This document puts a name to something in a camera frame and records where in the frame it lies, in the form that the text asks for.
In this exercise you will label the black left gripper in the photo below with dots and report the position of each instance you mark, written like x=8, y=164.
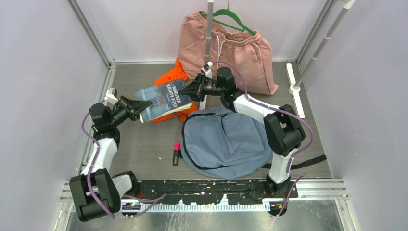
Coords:
x=133, y=108

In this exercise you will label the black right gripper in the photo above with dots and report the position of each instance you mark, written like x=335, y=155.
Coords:
x=196, y=87

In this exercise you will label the blue paperback book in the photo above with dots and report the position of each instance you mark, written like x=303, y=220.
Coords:
x=165, y=98

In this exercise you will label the pink highlighter marker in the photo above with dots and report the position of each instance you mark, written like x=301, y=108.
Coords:
x=176, y=154

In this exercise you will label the light blue backpack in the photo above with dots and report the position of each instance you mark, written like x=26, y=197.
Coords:
x=220, y=143

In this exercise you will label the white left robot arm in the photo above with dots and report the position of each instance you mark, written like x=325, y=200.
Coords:
x=95, y=192

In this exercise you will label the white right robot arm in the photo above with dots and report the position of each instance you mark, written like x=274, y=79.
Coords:
x=241, y=103

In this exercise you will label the pink shorts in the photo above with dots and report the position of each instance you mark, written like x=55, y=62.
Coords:
x=251, y=55

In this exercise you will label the green clothes hanger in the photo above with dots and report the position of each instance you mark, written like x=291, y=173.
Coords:
x=226, y=17

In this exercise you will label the white right rack stand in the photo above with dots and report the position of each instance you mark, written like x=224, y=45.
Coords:
x=303, y=62

